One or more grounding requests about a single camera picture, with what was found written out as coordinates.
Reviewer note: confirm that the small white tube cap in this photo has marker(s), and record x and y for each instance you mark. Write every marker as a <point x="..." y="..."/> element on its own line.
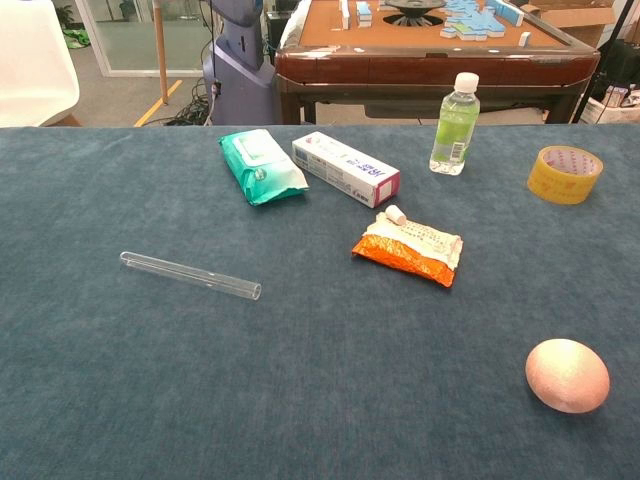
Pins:
<point x="396" y="215"/>

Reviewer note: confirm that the clear glass test tube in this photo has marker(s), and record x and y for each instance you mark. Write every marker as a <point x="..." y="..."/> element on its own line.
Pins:
<point x="190" y="274"/>

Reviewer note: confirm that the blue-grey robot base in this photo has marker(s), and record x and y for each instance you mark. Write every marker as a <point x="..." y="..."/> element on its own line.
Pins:
<point x="240" y="85"/>

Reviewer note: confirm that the white toothpaste box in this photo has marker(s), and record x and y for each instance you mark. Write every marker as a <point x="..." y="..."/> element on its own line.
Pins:
<point x="345" y="167"/>

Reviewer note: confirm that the orange white snack packet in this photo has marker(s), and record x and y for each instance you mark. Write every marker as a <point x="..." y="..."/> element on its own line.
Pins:
<point x="410" y="250"/>

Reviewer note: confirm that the green wet wipes pack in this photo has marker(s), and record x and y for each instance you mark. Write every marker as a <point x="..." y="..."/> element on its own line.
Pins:
<point x="260" y="165"/>

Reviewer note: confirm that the blue velvet tablecloth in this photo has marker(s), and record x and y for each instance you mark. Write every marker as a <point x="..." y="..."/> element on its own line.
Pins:
<point x="300" y="375"/>

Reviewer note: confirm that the clear bottle green label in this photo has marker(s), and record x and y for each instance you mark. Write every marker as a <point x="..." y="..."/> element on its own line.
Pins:
<point x="455" y="130"/>

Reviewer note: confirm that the brown mahjong table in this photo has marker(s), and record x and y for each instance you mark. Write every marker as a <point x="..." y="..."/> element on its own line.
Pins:
<point x="400" y="65"/>

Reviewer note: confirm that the upright mahjong tile row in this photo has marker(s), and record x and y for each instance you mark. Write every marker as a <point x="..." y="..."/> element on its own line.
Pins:
<point x="345" y="12"/>

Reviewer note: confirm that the blue white mahjong tile stack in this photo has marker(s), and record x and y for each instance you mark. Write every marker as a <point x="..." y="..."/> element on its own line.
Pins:
<point x="364" y="14"/>

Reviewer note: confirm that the yellow tape roll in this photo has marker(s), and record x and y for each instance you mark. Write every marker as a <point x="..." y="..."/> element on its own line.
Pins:
<point x="545" y="185"/>

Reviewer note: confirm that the wooden pole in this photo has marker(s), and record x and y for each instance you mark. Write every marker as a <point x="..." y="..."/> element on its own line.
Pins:
<point x="161" y="50"/>

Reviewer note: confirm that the blue mahjong tile pile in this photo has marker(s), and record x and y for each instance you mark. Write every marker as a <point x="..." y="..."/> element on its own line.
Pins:
<point x="475" y="20"/>

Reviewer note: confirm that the glass partition door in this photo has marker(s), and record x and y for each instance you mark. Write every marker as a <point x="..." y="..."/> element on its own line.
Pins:
<point x="130" y="40"/>

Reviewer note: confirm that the pink egg-shaped ball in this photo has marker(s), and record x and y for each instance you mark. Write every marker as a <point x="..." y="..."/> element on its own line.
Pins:
<point x="567" y="375"/>

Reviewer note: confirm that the green floor item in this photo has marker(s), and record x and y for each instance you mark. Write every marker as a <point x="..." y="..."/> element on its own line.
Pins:
<point x="77" y="39"/>

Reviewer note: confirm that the white printed carton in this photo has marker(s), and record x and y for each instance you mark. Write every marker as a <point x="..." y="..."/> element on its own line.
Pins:
<point x="615" y="112"/>

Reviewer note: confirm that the green potted plant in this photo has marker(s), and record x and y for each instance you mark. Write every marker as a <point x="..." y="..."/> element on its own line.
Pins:
<point x="65" y="15"/>

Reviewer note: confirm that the white chair wooden legs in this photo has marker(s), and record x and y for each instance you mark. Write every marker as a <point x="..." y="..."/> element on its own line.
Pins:
<point x="30" y="60"/>

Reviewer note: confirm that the brown cardboard box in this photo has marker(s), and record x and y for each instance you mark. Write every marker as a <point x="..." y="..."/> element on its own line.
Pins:
<point x="585" y="20"/>

